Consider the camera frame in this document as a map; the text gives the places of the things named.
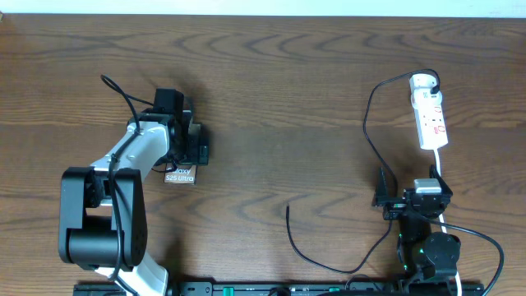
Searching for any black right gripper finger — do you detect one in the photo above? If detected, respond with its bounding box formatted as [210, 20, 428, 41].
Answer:
[375, 167, 389, 197]
[429, 164, 447, 189]

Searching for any bronze Galaxy smartphone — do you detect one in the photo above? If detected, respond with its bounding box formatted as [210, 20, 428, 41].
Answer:
[163, 121, 204, 186]

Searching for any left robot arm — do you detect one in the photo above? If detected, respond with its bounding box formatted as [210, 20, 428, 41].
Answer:
[58, 88, 209, 295]

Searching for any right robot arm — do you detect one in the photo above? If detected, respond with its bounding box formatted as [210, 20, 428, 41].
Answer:
[372, 166, 464, 295]

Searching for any white charger plug adapter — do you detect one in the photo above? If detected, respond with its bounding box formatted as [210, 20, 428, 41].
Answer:
[409, 73, 437, 93]

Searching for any white power strip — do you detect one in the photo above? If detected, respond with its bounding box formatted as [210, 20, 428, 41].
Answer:
[411, 88, 448, 150]

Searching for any white power strip cord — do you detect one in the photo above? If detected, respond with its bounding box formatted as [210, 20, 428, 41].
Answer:
[432, 148, 463, 296]

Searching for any black charging cable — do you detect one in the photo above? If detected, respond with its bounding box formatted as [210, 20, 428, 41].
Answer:
[285, 68, 441, 275]

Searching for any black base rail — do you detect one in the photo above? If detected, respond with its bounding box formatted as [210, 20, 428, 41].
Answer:
[73, 280, 485, 296]

